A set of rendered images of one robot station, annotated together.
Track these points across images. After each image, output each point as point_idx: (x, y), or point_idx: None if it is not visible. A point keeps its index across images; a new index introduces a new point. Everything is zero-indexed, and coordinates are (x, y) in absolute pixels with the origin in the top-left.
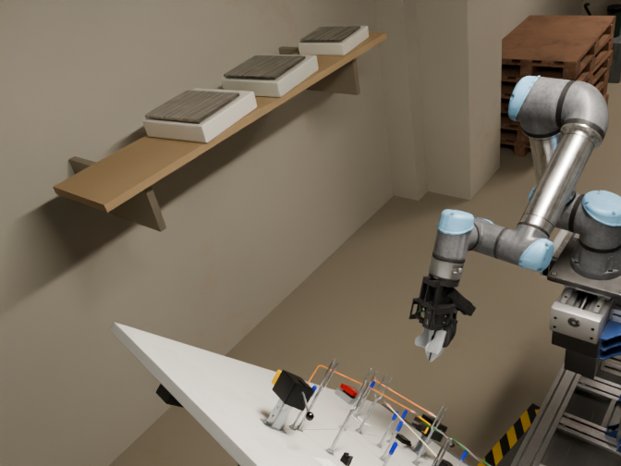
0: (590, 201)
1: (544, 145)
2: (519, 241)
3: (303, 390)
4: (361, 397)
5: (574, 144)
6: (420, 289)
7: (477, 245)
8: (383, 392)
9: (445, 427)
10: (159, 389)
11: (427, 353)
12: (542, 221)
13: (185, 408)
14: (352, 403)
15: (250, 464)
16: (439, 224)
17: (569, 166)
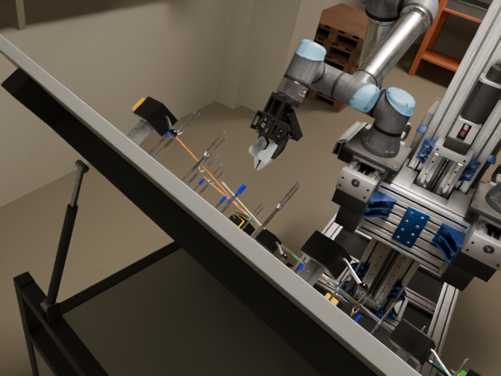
0: (392, 92)
1: (378, 30)
2: (355, 82)
3: (168, 115)
4: (215, 147)
5: (411, 22)
6: (267, 102)
7: (320, 80)
8: (216, 178)
9: (254, 228)
10: (6, 82)
11: (255, 163)
12: (376, 71)
13: (39, 82)
14: (207, 149)
15: (113, 132)
16: (297, 49)
17: (404, 36)
